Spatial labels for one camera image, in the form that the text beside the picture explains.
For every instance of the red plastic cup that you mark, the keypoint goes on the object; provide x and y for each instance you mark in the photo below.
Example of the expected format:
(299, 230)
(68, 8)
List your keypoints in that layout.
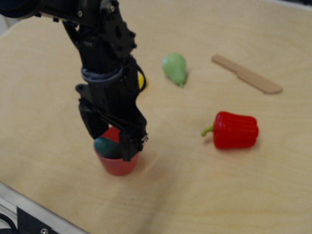
(116, 167)

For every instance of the light green toy pear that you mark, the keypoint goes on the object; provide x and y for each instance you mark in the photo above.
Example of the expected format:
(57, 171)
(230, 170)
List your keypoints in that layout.
(174, 67)

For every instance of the wooden toy knife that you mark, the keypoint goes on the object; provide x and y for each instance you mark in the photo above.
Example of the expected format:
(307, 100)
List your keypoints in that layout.
(248, 76)

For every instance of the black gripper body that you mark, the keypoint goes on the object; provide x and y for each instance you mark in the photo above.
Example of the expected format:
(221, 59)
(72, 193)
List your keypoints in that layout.
(114, 95)

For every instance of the aluminium table edge rail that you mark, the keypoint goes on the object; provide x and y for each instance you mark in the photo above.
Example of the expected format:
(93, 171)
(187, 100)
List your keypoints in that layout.
(11, 199)

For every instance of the yellow toy banana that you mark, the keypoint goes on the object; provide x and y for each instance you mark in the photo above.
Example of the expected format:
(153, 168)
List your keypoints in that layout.
(142, 82)

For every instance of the black metal bracket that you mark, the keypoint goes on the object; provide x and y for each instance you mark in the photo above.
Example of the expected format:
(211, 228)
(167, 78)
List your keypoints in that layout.
(27, 224)

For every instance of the red toy bell pepper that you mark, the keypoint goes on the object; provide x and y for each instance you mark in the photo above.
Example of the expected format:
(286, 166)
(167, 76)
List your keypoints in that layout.
(233, 131)

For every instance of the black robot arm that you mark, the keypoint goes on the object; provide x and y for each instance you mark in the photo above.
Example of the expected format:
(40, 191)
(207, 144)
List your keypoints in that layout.
(95, 27)

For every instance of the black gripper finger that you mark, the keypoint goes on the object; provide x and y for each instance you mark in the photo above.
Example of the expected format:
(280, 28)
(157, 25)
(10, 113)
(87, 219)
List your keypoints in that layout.
(92, 119)
(130, 145)

